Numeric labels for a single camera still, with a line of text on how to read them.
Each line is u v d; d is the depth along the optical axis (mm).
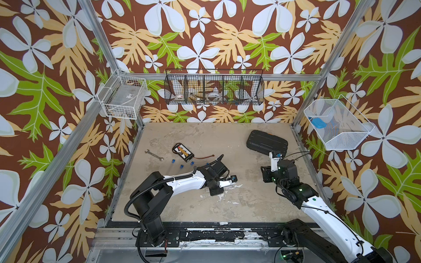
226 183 772
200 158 1016
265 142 1020
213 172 690
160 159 1014
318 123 861
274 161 711
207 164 723
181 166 978
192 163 989
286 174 593
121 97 850
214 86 966
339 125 819
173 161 1009
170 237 739
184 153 1033
